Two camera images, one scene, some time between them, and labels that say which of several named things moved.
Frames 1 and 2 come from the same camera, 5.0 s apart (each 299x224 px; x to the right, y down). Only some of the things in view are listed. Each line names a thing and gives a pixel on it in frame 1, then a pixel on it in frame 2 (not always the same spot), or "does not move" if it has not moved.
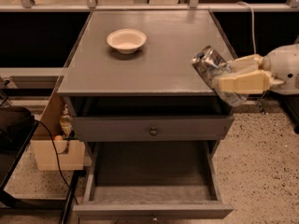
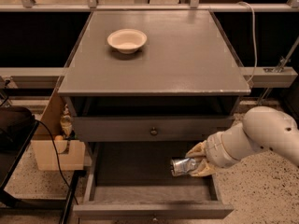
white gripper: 284,67 → 214,150
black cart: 17,128 does not move
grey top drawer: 152,128 does not move
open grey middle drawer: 153,180 does not move
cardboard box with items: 56,147 does not move
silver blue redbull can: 210,64 → 182,165
